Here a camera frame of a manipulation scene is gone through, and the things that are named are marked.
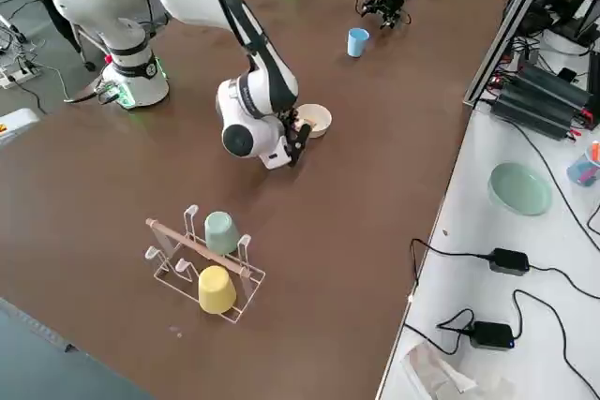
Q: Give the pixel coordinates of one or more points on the blue plastic cup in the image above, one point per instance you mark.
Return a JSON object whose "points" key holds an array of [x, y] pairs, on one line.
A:
{"points": [[357, 44]]}

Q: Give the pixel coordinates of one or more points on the green plastic cup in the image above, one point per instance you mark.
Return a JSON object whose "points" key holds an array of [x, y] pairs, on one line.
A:
{"points": [[221, 233]]}

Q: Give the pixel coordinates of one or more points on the green plate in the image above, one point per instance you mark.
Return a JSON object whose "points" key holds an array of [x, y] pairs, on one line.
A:
{"points": [[520, 189]]}

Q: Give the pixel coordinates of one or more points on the black power adapter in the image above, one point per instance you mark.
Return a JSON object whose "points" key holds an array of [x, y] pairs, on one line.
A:
{"points": [[492, 335], [508, 262]]}

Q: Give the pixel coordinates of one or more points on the white control box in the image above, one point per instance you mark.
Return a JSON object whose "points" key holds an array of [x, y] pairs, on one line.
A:
{"points": [[16, 126]]}

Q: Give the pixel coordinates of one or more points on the black power supply box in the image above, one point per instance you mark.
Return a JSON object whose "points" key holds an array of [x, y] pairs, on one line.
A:
{"points": [[539, 114], [553, 84]]}

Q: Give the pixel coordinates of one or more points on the aluminium frame post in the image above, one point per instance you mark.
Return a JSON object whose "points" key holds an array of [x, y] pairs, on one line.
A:
{"points": [[511, 25]]}

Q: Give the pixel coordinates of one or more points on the white power strip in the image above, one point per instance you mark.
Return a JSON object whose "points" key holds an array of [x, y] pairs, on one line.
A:
{"points": [[19, 76]]}

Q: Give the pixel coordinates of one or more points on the yellow plastic cup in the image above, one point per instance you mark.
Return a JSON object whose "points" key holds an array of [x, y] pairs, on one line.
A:
{"points": [[215, 290]]}

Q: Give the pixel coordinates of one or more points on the cream round bowl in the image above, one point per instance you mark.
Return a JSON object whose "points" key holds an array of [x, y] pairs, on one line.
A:
{"points": [[324, 119]]}

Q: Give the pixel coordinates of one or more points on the white plastic bag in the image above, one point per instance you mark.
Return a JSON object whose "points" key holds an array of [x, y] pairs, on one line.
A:
{"points": [[440, 372]]}

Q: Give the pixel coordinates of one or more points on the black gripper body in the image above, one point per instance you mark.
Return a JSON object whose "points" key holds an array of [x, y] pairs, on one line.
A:
{"points": [[298, 147], [394, 3]]}

